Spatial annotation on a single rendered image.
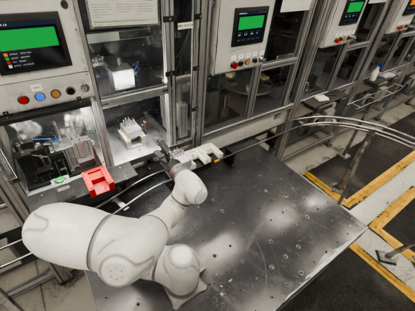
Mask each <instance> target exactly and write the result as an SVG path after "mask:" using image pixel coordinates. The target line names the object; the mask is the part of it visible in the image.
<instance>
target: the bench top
mask: <svg viewBox="0 0 415 311"><path fill-rule="evenodd" d="M233 165H234V167H233V168H232V167H230V166H229V165H228V164H227V163H226V162H225V161H224V160H223V159H222V160H220V161H218V162H216V163H213V164H212V167H210V168H207V169H205V170H203V171H201V172H198V173H196V175H197V176H198V177H199V178H200V179H201V181H202V182H203V183H204V185H205V187H206V189H207V198H206V199H205V201H204V202H203V203H201V204H198V205H195V204H190V206H189V208H188V210H187V211H186V213H185V215H184V217H183V218H182V220H181V221H180V222H179V224H177V225H176V226H175V227H173V228H172V229H170V233H169V238H168V240H167V242H166V246H172V245H174V244H186V245H188V246H190V247H191V248H192V249H193V250H194V251H195V252H196V254H197V256H198V259H199V266H202V265H204V266H205V269H206V270H205V271H204V272H203V273H202V274H200V276H199V277H200V279H201V281H202V282H203V283H204V284H206V286H207V290H206V291H205V292H201V293H199V294H198V295H197V296H195V297H194V298H192V299H191V300H190V301H188V302H187V303H185V304H184V305H182V306H181V308H180V309H179V310H178V311H276V310H277V309H278V308H280V307H281V306H282V305H283V304H284V303H286V301H287V300H289V298H291V297H292V296H293V295H294V294H295V293H296V292H298V291H299V290H300V289H301V288H302V287H303V286H304V285H305V284H306V283H308V282H309V281H310V280H311V279H312V278H314V277H315V276H316V275H317V274H318V273H319V272H320V271H321V270H322V269H323V268H325V267H326V266H327V265H328V264H329V263H330V262H331V261H332V260H333V259H335V258H336V257H337V256H338V255H339V254H341V253H342V252H343V251H344V250H345V249H346V248H347V247H348V246H349V245H350V244H352V243H353V242H354V241H355V240H356V239H358V238H359V237H360V236H361V235H362V234H363V233H364V232H365V231H366V230H367V229H368V228H369V227H368V226H366V225H365V224H364V223H362V222H361V221H359V220H358V219H357V218H356V217H354V216H353V215H352V214H350V213H349V212H348V211H346V210H345V209H344V208H342V207H341V206H340V205H338V204H337V203H336V202H335V201H333V200H331V198H329V197H328V196H326V195H325V194H324V193H323V192H321V191H320V190H319V189H317V188H316V187H315V186H313V185H312V184H311V183H309V182H308V181H307V180H305V179H304V178H303V177H302V176H300V175H299V174H297V173H296V172H295V171H294V170H292V169H291V168H290V167H288V166H287V165H285V164H284V163H283V162H282V161H281V160H279V159H278V158H276V157H275V156H274V155H272V154H271V153H270V152H269V151H267V150H266V149H264V148H263V147H262V146H261V145H259V144H258V145H256V146H253V147H251V148H249V149H246V150H244V151H241V152H239V153H237V155H236V156H235V158H234V161H233ZM290 173H292V175H291V174H290ZM165 181H166V176H165V175H163V176H160V177H157V178H155V179H153V180H150V181H147V182H145V183H143V184H140V185H138V186H135V187H133V188H130V189H128V190H126V191H125V192H123V193H122V194H120V195H119V196H117V197H118V198H119V199H120V200H121V201H122V202H123V203H124V204H127V203H129V202H130V201H132V200H133V199H134V198H136V197H137V196H139V195H140V194H142V193H144V192H145V191H147V190H148V189H150V188H152V187H154V186H156V185H158V184H160V183H162V182H165ZM170 194H171V192H170V190H169V189H168V187H167V186H166V185H165V184H164V185H161V186H159V187H157V188H155V189H153V190H151V191H150V192H148V193H146V194H145V195H143V196H141V197H140V198H139V199H137V200H136V201H135V202H133V203H131V204H130V205H129V206H128V207H129V208H128V209H127V210H125V211H124V210H121V211H120V212H118V213H117V214H116V215H119V216H123V217H131V218H137V219H139V218H140V217H142V216H144V215H146V214H148V213H150V212H152V211H154V210H156V209H158V208H160V206H161V204H162V203H163V202H164V201H165V199H167V197H168V196H169V195H170ZM281 194H283V196H282V195H281ZM258 207H260V209H258ZM317 208H318V209H319V210H317ZM84 271H85V275H86V278H87V280H88V284H89V285H90V289H91V292H92V295H93V298H94V301H95V304H96V307H97V310H98V311H174V310H173V308H172V303H171V301H170V299H169V297H168V296H167V294H166V292H165V290H164V288H163V287H162V284H160V283H157V282H155V281H151V280H144V279H138V280H136V281H135V282H133V283H132V284H129V285H127V286H124V287H120V288H117V287H113V286H109V285H108V284H106V283H105V282H104V281H103V280H102V279H101V278H100V277H99V275H98V274H97V273H96V272H93V271H89V270H84Z"/></svg>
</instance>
